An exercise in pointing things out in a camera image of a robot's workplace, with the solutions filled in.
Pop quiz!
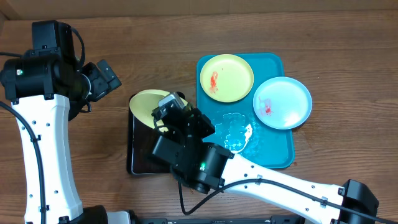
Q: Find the yellow plate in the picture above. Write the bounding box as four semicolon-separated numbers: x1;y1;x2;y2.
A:
129;90;169;129
199;54;254;103

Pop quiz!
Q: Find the light blue plate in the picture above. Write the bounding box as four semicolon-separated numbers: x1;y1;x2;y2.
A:
252;77;313;130

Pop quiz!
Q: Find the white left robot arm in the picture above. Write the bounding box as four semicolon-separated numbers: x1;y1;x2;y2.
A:
1;48;132;223

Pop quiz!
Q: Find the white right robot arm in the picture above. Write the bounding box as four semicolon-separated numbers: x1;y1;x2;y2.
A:
149;106;388;223

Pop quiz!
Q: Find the black water tray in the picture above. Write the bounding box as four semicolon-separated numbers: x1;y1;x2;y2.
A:
126;109;169;175

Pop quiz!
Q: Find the teal plastic serving tray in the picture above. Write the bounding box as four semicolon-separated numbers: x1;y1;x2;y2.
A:
197;53;295;169

